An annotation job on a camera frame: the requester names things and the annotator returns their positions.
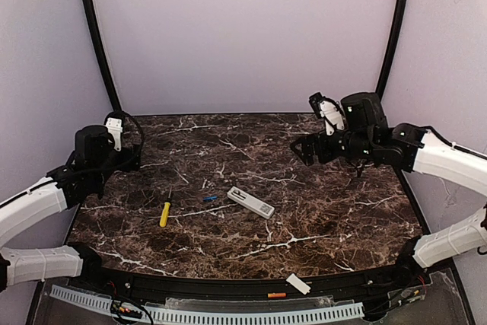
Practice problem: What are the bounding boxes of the yellow handled screwdriver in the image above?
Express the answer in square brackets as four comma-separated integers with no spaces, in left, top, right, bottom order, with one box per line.
[159,188,173,228]

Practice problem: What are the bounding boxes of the white remote control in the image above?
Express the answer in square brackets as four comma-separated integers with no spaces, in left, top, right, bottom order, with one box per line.
[227,186,275,219]

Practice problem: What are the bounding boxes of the orange blue battery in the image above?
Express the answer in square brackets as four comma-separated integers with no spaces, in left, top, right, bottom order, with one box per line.
[267,292,287,299]
[202,196,218,202]

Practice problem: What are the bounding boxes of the white battery cover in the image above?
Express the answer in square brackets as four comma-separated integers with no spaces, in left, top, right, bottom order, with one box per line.
[286,273,310,295]

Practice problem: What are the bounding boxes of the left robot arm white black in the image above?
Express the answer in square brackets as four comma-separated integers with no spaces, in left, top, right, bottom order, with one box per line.
[1,125,143,289]

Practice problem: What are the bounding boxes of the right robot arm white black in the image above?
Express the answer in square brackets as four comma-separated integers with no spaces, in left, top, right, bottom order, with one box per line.
[290,92,486,281]

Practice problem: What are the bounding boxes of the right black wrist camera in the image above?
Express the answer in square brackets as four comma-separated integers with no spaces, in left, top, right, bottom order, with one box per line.
[308,92,345,135]

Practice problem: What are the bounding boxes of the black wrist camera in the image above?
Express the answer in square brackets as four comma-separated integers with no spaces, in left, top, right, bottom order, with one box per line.
[308,92,345,135]
[104,110,145,152]

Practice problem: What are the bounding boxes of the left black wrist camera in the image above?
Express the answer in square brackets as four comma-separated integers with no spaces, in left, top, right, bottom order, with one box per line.
[104,110,145,152]

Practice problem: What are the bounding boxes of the black front table rail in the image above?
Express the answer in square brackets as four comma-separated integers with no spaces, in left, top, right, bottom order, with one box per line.
[69,242,431,305]

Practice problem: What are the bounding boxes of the white slotted cable duct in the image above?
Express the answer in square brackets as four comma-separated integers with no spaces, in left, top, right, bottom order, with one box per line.
[49,284,366,325]

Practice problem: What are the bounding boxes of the right black frame post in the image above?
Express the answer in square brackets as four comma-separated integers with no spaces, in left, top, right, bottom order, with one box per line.
[375,0,407,100]

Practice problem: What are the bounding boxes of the black frame post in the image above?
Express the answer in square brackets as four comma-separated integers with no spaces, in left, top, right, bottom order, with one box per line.
[375,0,407,100]
[82,0,122,111]

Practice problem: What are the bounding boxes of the left black frame post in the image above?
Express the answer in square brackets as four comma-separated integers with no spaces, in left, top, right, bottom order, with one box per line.
[82,0,122,111]

